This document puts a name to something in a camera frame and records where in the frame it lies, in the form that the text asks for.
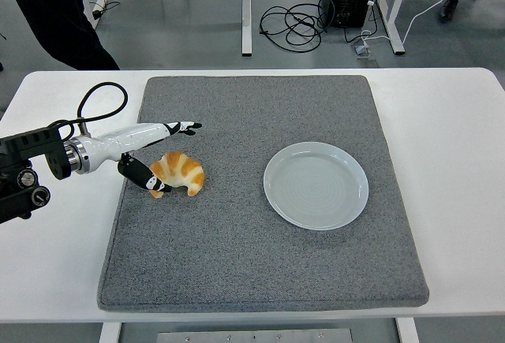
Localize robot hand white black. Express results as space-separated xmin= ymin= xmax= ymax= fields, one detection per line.
xmin=84 ymin=121 xmax=203 ymax=194

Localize croissant bread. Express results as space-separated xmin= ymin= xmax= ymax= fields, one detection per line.
xmin=148 ymin=151 xmax=206 ymax=200

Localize pale blue-grey plate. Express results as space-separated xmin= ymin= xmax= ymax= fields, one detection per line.
xmin=263 ymin=141 xmax=370 ymax=231

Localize grey metal plate with screws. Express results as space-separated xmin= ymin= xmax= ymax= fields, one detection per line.
xmin=156 ymin=326 xmax=354 ymax=343

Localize person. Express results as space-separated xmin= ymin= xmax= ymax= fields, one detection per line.
xmin=7 ymin=0 xmax=121 ymax=71

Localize grey fabric mat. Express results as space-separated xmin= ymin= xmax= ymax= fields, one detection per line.
xmin=96 ymin=74 xmax=430 ymax=313

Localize straight white desk leg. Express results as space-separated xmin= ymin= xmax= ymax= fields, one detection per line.
xmin=240 ymin=0 xmax=253 ymax=58

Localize white table leg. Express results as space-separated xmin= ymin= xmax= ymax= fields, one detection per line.
xmin=99 ymin=322 xmax=122 ymax=343
xmin=395 ymin=316 xmax=420 ymax=343

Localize metal floor socket box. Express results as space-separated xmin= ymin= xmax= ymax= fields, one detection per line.
xmin=350 ymin=41 xmax=378 ymax=60

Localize slanted white desk leg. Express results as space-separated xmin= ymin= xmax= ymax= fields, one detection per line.
xmin=374 ymin=0 xmax=415 ymax=55

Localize coiled black floor cable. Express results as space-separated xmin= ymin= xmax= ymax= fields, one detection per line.
xmin=259 ymin=2 xmax=331 ymax=51

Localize white floor cable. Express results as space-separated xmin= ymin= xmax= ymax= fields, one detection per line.
xmin=359 ymin=0 xmax=453 ymax=44

